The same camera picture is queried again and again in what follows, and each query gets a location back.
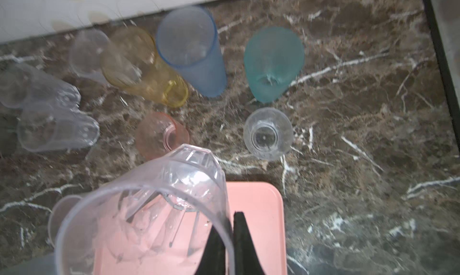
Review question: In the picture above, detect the clear faceted glass three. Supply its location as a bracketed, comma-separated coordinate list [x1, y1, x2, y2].
[55, 144, 236, 275]

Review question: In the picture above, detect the clear faceted glass two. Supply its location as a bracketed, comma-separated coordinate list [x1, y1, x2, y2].
[1, 63, 81, 109]

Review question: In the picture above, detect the small clear round cup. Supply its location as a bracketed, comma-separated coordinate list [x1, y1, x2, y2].
[243, 107, 294, 161]

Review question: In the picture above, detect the teal tall plastic tumbler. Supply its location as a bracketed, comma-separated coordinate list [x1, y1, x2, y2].
[244, 27, 305, 103]

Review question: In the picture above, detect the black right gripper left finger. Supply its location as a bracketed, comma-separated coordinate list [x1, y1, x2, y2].
[195, 227, 226, 275]

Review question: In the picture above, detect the clear faceted glass four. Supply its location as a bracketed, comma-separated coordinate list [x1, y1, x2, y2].
[17, 101, 100, 153]

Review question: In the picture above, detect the clear faceted glass six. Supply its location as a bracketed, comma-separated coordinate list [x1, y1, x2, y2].
[68, 29, 110, 86]

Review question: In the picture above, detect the pink plastic tray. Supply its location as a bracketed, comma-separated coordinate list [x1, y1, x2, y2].
[93, 182, 287, 275]

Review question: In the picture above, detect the blue tall plastic tumbler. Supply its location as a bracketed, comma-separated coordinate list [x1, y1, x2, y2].
[156, 6, 227, 98]

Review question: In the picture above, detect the frosted grey plastic cup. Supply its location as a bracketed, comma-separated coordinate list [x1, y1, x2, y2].
[1, 253, 56, 275]

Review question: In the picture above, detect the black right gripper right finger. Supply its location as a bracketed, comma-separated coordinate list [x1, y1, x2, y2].
[233, 212, 265, 275]

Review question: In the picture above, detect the yellow tall plastic tumbler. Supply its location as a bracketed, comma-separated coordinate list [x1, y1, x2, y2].
[100, 27, 189, 108]

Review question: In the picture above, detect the small pink plastic cup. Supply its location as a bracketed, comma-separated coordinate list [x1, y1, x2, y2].
[135, 112, 190, 160]

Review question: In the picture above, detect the clear faceted glass one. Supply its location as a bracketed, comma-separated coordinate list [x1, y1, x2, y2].
[47, 195, 83, 247]

